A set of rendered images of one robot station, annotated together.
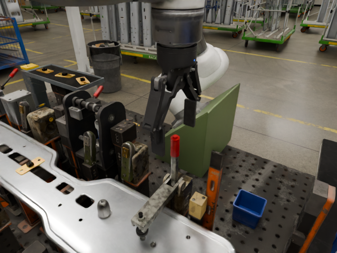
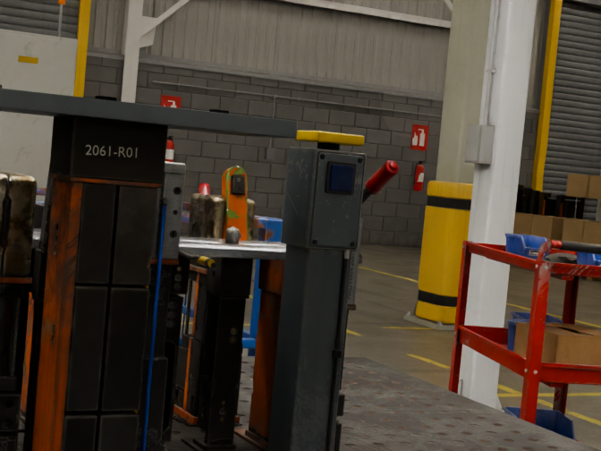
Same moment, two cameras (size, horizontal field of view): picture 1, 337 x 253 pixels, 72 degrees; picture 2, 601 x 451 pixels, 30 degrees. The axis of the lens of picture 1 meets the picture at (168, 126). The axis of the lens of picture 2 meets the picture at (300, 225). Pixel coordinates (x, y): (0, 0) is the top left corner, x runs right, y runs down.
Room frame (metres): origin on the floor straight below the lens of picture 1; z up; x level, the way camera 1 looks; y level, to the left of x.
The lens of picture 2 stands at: (1.74, -0.45, 1.12)
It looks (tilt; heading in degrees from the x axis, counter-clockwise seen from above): 3 degrees down; 120
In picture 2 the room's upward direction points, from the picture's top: 5 degrees clockwise
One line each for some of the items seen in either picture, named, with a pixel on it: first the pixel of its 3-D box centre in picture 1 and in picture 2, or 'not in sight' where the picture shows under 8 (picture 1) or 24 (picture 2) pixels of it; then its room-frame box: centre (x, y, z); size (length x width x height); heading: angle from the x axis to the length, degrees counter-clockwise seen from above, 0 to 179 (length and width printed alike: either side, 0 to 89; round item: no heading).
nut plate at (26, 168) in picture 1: (30, 164); not in sight; (0.58, 0.45, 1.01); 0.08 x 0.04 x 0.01; 148
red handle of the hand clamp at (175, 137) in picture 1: (174, 161); not in sight; (0.44, -0.02, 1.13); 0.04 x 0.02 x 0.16; 57
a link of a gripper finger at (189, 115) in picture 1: (189, 113); not in sight; (0.50, -0.05, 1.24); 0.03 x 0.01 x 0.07; 57
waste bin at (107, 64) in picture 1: (106, 67); not in sight; (3.57, 0.97, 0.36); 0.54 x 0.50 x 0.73; 146
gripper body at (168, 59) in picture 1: (176, 67); not in sight; (0.44, -0.02, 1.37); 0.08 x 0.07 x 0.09; 147
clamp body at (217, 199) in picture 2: not in sight; (211, 308); (0.74, 1.05, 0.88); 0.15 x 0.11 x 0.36; 147
